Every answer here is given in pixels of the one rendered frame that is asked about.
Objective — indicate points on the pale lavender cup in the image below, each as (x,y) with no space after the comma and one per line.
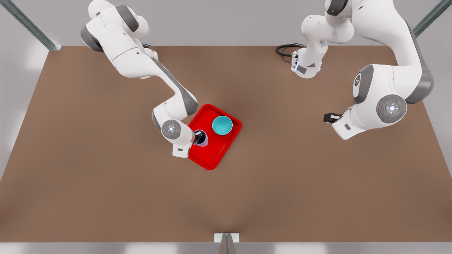
(204,140)

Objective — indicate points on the teal bowl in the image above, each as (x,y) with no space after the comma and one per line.
(222,125)

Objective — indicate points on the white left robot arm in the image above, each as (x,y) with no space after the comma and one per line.
(385,70)

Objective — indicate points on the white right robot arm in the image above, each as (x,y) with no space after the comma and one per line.
(129,53)

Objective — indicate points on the red rectangular tray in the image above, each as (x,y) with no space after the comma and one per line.
(226,148)

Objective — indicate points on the silver frame post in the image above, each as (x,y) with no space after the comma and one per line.
(227,243)
(429,17)
(28,24)

